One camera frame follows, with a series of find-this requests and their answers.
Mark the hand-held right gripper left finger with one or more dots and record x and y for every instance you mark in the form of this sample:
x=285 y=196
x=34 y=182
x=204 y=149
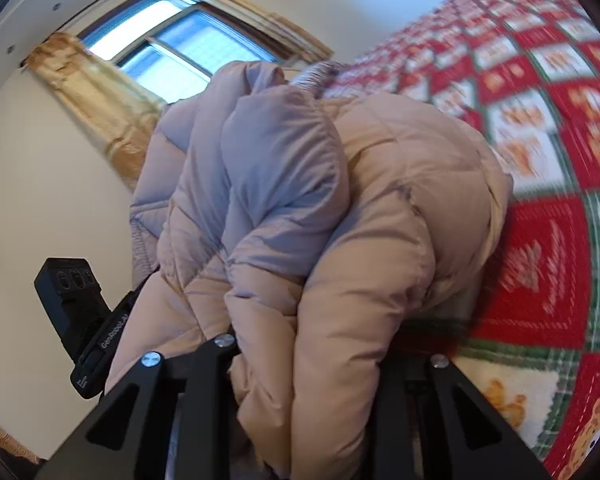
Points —
x=205 y=390

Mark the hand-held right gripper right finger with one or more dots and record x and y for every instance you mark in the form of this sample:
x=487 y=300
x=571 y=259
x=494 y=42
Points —
x=395 y=410

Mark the beige quilted down jacket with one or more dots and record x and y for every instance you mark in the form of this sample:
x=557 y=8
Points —
x=380 y=210

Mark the red patchwork bedspread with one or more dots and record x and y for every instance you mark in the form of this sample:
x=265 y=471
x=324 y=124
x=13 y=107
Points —
x=540 y=260

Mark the window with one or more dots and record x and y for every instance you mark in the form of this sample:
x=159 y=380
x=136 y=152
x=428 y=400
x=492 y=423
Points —
x=205 y=45

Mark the striped pillow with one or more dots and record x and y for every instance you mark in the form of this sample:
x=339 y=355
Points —
x=315 y=76

